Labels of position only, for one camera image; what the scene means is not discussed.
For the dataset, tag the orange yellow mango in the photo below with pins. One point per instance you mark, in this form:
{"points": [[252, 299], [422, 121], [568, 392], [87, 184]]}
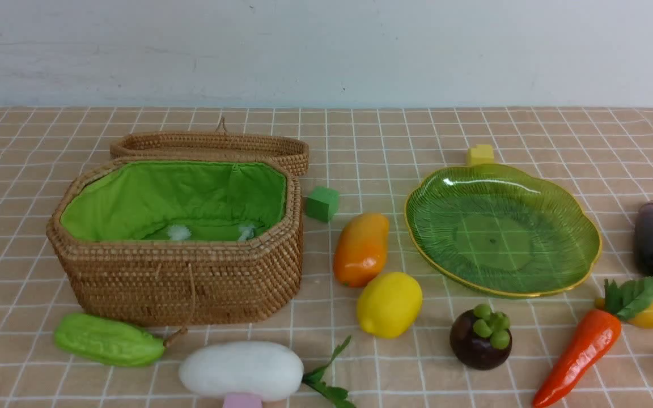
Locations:
{"points": [[362, 249]]}

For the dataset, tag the woven rattan basket lid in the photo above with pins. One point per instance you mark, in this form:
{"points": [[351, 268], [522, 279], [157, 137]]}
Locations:
{"points": [[292, 154]]}

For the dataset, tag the orange carrot green leaves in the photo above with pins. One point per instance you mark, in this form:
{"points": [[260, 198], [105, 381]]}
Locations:
{"points": [[595, 334]]}

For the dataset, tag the green foam cube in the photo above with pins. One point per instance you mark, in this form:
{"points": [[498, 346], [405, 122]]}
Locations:
{"points": [[322, 204]]}

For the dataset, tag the pink foam block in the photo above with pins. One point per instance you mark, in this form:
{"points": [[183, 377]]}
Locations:
{"points": [[242, 400]]}

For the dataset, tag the yellow foam cube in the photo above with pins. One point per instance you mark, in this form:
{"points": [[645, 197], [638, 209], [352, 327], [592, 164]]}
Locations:
{"points": [[480, 154]]}

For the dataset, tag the green bitter gourd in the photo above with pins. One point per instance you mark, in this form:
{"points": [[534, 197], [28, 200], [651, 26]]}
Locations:
{"points": [[106, 341]]}

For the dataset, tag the dark purple mangosteen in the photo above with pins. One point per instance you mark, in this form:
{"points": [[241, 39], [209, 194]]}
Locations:
{"points": [[481, 338]]}

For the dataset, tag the woven rattan basket green lining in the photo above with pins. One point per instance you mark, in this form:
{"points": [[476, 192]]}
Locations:
{"points": [[178, 240]]}

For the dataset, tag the white radish green leaves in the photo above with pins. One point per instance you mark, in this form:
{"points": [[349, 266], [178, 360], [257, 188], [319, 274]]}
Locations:
{"points": [[269, 370]]}

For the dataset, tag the green glass leaf plate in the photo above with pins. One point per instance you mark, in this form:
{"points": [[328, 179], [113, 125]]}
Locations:
{"points": [[502, 232]]}

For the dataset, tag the yellow lemon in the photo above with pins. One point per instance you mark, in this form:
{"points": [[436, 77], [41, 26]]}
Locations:
{"points": [[389, 305]]}

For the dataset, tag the dark purple eggplant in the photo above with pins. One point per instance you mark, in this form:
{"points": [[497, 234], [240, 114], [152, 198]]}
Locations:
{"points": [[643, 239]]}

